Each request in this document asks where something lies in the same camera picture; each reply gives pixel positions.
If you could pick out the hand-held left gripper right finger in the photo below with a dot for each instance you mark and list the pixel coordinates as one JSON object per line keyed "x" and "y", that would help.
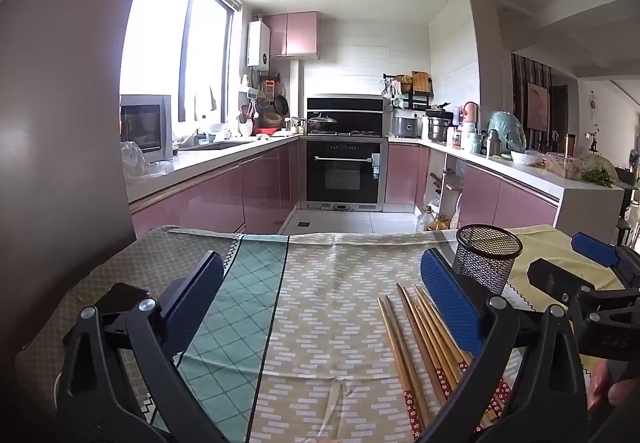
{"x": 450, "y": 303}

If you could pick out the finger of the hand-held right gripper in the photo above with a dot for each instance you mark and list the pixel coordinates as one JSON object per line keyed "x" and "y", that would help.
{"x": 550, "y": 275}
{"x": 595, "y": 250}

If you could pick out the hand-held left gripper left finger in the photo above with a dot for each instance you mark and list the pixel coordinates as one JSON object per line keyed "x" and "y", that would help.
{"x": 192, "y": 303}

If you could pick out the black mesh utensil holder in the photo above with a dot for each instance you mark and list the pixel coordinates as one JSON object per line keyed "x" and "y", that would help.
{"x": 487, "y": 263}

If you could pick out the bundle of wooden chopsticks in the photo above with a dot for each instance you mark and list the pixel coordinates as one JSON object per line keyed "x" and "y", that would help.
{"x": 397, "y": 348}

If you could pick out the person's right hand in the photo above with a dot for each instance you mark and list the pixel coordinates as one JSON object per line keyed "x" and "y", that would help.
{"x": 617, "y": 395}

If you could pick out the green leafy vegetables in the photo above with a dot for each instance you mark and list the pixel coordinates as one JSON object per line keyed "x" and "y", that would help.
{"x": 600, "y": 177}

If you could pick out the yellow cooking oil bottle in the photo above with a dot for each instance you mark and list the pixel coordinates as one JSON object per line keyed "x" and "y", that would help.
{"x": 441, "y": 223}

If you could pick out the clear oil bottle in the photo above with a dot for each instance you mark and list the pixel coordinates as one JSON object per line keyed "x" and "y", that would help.
{"x": 425, "y": 219}

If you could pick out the clear food container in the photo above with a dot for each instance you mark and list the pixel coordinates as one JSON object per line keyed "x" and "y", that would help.
{"x": 565, "y": 165}

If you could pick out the pink base cabinet row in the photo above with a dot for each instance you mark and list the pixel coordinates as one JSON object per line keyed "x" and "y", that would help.
{"x": 495, "y": 195}
{"x": 210, "y": 193}

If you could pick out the copper tumbler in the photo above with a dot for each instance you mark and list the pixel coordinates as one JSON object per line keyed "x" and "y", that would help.
{"x": 571, "y": 145}

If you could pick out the white bowl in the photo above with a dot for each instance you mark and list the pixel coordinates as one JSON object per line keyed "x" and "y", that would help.
{"x": 525, "y": 158}

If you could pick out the patterned tablecloth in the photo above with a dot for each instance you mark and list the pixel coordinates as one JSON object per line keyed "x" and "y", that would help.
{"x": 320, "y": 303}

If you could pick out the steel thermos bottle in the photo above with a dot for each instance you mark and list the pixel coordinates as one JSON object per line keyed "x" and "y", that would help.
{"x": 493, "y": 143}

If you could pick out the teal translucent cover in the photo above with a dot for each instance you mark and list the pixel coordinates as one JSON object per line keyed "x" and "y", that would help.
{"x": 507, "y": 130}

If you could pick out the clear plastic bag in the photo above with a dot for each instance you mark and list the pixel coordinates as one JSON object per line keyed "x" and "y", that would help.
{"x": 132, "y": 163}

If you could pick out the built-in black oven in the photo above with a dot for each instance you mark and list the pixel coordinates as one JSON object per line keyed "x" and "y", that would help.
{"x": 345, "y": 173}

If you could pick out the stainless steamer pot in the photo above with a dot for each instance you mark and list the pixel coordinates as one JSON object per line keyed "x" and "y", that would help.
{"x": 439, "y": 129}

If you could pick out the silver rice cooker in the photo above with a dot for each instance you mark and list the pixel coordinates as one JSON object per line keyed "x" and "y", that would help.
{"x": 406, "y": 127}

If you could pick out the pink kettle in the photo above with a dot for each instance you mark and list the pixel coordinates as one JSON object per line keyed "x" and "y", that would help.
{"x": 470, "y": 112}

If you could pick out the silver microwave oven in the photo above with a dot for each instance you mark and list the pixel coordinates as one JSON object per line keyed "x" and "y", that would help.
{"x": 145, "y": 123}

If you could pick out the wooden bowl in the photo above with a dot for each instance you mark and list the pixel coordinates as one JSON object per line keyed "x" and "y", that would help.
{"x": 272, "y": 119}

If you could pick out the black range hood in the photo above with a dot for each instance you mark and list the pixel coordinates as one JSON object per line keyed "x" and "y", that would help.
{"x": 360, "y": 110}

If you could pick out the hanging black frying pan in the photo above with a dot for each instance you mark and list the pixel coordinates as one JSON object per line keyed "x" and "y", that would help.
{"x": 281, "y": 106}

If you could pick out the black wok with lid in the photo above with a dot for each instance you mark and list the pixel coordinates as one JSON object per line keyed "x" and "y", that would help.
{"x": 322, "y": 124}

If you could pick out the wooden cutting board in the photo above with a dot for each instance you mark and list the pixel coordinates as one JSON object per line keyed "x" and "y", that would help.
{"x": 421, "y": 82}

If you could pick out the kitchen window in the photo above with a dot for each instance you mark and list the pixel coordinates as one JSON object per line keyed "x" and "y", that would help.
{"x": 160, "y": 48}

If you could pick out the white water heater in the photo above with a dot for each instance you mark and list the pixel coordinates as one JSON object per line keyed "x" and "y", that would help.
{"x": 258, "y": 43}

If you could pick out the framed wall picture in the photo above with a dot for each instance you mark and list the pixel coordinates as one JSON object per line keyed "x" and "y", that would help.
{"x": 538, "y": 105}

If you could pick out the black wall rack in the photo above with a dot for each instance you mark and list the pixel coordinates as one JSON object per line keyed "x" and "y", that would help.
{"x": 417, "y": 96}

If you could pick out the pink wall cabinet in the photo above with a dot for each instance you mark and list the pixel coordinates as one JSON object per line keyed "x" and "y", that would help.
{"x": 295, "y": 33}

